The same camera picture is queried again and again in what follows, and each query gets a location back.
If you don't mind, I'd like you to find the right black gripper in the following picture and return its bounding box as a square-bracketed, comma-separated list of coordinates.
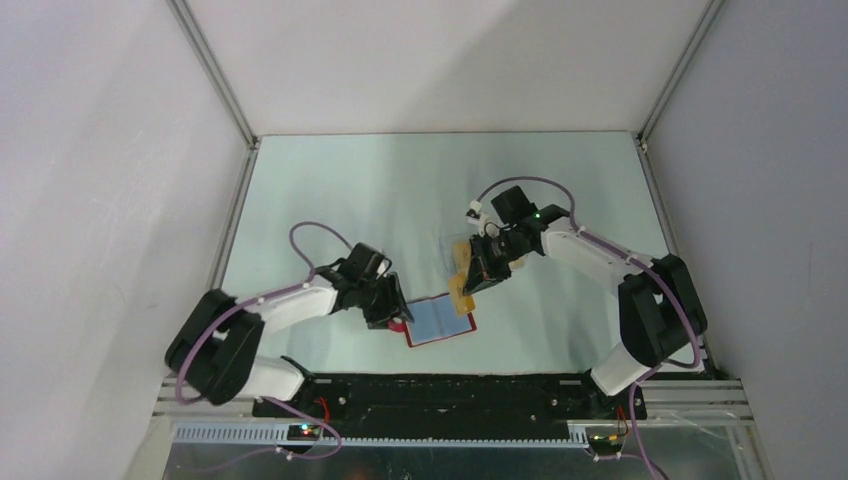
[463, 228, 530, 297]

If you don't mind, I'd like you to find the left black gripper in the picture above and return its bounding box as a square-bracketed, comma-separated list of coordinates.
[355, 271, 414, 330]

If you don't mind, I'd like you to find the orange credit card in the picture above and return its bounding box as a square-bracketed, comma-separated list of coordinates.
[451, 240, 473, 271]
[448, 272, 475, 317]
[509, 256, 527, 271]

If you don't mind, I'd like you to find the red leather card holder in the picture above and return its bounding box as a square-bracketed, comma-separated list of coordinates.
[388, 293, 477, 348]

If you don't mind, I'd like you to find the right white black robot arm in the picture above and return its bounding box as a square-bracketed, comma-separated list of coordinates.
[455, 177, 708, 418]

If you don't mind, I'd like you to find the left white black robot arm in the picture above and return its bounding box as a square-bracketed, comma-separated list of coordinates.
[164, 243, 413, 417]

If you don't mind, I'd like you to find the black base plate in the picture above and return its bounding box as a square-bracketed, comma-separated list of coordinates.
[285, 373, 646, 420]

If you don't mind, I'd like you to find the grey slotted cable duct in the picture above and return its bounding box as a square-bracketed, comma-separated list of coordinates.
[173, 422, 589, 449]

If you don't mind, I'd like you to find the aluminium front rail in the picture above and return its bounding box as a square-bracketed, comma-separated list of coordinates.
[641, 380, 754, 427]

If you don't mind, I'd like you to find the left aluminium frame post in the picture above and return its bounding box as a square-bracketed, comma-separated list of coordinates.
[166, 0, 258, 149]

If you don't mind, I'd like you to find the aluminium frame post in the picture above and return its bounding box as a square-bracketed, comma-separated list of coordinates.
[166, 0, 258, 149]
[635, 0, 726, 145]

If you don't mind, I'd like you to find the right aluminium frame post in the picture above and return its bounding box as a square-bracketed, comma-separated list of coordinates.
[635, 0, 726, 145]

